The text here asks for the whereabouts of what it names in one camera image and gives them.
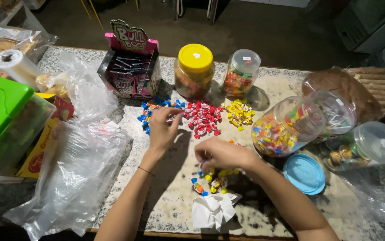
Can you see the person's right hand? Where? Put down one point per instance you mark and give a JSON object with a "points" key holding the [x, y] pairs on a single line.
{"points": [[227, 155]]}

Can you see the person's left hand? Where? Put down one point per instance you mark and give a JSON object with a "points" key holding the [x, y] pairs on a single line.
{"points": [[160, 132]]}

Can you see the person's right fingers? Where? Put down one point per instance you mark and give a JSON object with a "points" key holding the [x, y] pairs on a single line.
{"points": [[202, 154]]}

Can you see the pile of mixed wrapped candies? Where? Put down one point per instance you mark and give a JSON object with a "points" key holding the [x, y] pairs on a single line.
{"points": [[217, 182]]}

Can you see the pile of red candies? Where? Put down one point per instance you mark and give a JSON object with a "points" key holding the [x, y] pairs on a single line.
{"points": [[203, 117]]}

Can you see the pile of yellow candies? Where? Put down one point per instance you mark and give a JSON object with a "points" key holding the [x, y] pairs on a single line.
{"points": [[240, 113]]}

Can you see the crumpled white paper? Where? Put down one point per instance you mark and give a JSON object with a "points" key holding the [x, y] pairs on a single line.
{"points": [[214, 209]]}

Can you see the pile of blue candies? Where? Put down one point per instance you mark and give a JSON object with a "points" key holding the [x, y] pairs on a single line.
{"points": [[147, 113]]}

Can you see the yellow lid candy jar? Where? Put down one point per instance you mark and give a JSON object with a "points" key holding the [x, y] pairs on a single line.
{"points": [[194, 72]]}

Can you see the large open mixed candy jar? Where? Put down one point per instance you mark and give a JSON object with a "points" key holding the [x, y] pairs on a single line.
{"points": [[284, 129]]}

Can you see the small clear lid candy jar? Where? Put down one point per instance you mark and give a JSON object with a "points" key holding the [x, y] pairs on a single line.
{"points": [[240, 75]]}

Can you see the blue plastic jar lid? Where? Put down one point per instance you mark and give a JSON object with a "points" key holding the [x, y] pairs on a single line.
{"points": [[304, 174]]}

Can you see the pink candy display box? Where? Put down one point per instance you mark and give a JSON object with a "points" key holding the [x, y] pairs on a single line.
{"points": [[130, 68]]}

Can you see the large clear plastic bag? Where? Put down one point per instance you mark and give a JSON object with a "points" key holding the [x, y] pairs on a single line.
{"points": [[75, 177]]}

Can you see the crumpled clear plastic bag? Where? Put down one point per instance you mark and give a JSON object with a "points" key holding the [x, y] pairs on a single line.
{"points": [[85, 88]]}

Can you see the clear lollipop jar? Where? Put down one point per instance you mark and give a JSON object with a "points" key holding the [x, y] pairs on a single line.
{"points": [[335, 113]]}

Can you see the metal chair legs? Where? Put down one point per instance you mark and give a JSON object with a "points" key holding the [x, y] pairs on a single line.
{"points": [[196, 10]]}

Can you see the yellow cardboard box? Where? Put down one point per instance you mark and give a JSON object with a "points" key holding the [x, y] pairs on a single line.
{"points": [[50, 134]]}

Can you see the bagged brown bread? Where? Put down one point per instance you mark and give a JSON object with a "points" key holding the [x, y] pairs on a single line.
{"points": [[345, 92]]}

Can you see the bag of pale biscuits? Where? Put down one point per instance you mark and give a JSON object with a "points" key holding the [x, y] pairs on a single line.
{"points": [[53, 85]]}

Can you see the clear jar of chocolates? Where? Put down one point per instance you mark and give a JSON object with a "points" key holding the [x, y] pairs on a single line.
{"points": [[366, 145]]}

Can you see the flat clear plastic bag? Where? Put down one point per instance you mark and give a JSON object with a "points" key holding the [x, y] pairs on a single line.
{"points": [[373, 197]]}

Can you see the bag of wafer sticks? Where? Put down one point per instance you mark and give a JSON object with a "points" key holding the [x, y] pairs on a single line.
{"points": [[381, 88]]}

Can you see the green lid plastic container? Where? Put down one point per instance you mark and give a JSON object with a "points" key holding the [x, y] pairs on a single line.
{"points": [[6, 124]]}

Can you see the roll of plastic bags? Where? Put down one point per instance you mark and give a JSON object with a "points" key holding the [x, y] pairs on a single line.
{"points": [[16, 67]]}

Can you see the dark grey appliance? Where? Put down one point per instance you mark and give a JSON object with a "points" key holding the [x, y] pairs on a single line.
{"points": [[370, 25]]}

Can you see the bag of round cookies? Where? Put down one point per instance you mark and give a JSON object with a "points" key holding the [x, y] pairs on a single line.
{"points": [[1, 45]]}

